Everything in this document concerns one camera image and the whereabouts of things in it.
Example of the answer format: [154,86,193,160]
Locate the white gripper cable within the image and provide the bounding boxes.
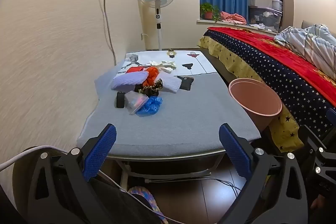
[0,145,71,172]

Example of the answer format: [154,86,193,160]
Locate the lavender knit cloth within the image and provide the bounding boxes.
[110,71,150,90]

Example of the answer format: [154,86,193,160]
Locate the colourful knit slipper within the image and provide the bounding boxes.
[128,186,168,224]

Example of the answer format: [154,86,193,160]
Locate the orange plastic bag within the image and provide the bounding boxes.
[144,67,160,86]

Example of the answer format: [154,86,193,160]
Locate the potted green plant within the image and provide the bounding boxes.
[200,3,221,21]

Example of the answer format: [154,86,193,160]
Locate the striped quilt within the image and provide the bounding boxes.
[274,24,336,75]

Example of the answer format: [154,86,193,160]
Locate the grey wall cable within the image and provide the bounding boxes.
[97,0,117,65]

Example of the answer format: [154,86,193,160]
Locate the black cloth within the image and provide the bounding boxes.
[142,89,160,98]

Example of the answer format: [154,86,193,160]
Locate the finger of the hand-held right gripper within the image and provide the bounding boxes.
[326,108,336,135]
[299,124,336,161]

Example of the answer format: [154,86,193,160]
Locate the blue plastic bag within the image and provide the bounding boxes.
[136,96,163,116]

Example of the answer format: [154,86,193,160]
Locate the clear plastic storage box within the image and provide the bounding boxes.
[248,6,283,31]

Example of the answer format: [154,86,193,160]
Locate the small black case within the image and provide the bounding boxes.
[116,92,126,108]

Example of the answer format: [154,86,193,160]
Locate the black floor cable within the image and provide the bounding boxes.
[147,177,242,197]

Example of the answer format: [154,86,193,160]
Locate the white tissue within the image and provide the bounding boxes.
[143,60,177,73]

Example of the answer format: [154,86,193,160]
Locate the clear plastic bag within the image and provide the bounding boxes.
[125,91,150,115]

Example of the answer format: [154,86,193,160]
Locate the folding table frame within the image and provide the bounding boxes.
[105,153,229,188]

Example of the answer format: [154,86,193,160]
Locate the person's right hand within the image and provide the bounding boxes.
[310,194,327,210]

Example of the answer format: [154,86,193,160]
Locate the white windowsill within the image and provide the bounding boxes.
[196,18,281,35]

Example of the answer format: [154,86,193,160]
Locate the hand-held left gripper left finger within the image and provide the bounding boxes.
[28,123,117,224]

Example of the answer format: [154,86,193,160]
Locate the star-print bedspread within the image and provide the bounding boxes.
[199,29,336,153]

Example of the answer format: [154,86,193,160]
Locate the white knit cloth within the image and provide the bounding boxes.
[157,74,184,94]

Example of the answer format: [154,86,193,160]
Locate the black pouch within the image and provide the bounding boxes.
[177,76,195,90]

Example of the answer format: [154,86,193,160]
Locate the red patterned blanket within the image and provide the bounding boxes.
[207,26,336,104]

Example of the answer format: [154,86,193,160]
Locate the white cloth on sill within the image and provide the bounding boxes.
[249,23,273,31]

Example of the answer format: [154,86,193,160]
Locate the grey printed tablecloth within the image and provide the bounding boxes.
[76,50,263,159]

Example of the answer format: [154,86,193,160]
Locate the pink folded clothes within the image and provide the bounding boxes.
[220,11,247,24]

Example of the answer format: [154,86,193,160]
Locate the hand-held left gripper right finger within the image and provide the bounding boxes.
[219,123,308,224]

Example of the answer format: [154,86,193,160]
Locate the pink plastic bin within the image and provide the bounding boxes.
[228,78,283,132]

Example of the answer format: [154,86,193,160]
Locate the leopard print scrunchie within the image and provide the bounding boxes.
[134,79,164,94]

